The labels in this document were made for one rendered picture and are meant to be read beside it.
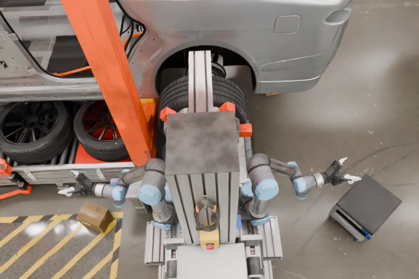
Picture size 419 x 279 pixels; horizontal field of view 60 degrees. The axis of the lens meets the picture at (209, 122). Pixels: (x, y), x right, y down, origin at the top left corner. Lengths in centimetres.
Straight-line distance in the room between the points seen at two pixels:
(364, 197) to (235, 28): 168
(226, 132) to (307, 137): 252
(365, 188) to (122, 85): 208
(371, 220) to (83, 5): 249
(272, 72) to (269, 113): 107
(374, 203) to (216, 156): 213
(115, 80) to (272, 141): 199
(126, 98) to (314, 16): 130
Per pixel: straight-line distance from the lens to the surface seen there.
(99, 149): 319
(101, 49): 196
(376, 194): 323
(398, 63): 469
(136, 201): 313
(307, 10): 250
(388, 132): 403
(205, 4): 239
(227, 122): 130
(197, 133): 128
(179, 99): 250
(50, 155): 351
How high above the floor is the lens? 310
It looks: 55 degrees down
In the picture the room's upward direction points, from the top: 4 degrees counter-clockwise
